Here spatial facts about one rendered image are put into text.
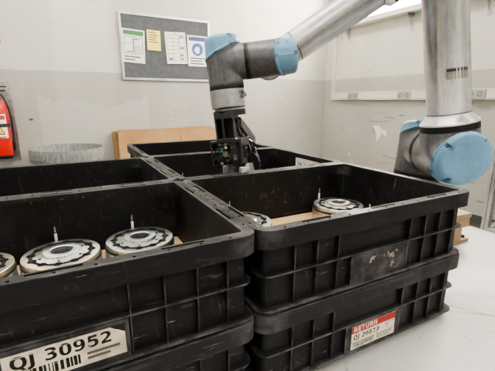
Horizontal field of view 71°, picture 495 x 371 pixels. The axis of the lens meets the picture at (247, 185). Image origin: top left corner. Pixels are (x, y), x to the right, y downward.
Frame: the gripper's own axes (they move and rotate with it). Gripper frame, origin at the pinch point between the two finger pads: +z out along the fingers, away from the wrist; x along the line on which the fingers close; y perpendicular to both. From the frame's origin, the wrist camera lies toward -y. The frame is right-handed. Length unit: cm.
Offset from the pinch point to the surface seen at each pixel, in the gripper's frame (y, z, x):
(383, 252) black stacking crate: 26.2, 2.5, 29.4
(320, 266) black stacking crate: 33.4, 1.4, 21.3
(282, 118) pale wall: -352, -7, -61
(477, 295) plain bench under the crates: 4, 21, 48
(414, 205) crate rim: 23.2, -3.5, 33.9
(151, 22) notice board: -239, -112, -155
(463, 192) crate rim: 14.9, -2.9, 42.2
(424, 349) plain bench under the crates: 24.0, 19.4, 34.9
